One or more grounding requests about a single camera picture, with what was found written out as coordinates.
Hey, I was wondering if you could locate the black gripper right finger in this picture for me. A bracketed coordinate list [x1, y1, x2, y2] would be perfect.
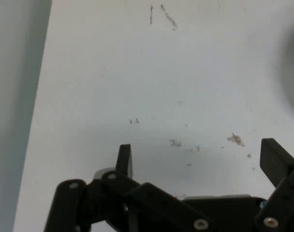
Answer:
[254, 138, 294, 232]

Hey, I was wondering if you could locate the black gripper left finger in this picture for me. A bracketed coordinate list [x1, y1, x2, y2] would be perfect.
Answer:
[44, 144, 212, 232]

